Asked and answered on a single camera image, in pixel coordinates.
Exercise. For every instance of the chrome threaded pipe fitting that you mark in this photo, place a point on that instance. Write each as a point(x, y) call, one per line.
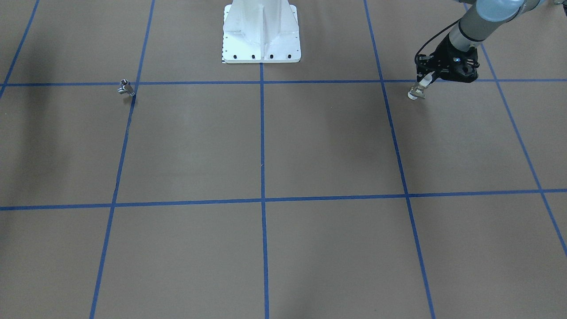
point(126, 88)

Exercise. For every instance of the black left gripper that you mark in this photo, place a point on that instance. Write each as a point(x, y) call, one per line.
point(441, 55)

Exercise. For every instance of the white brass PPR valve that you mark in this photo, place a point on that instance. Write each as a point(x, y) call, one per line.
point(417, 91)

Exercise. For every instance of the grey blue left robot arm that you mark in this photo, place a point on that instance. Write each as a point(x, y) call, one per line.
point(483, 18)

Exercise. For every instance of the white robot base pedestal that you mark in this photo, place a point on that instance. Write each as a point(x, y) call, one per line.
point(260, 31)

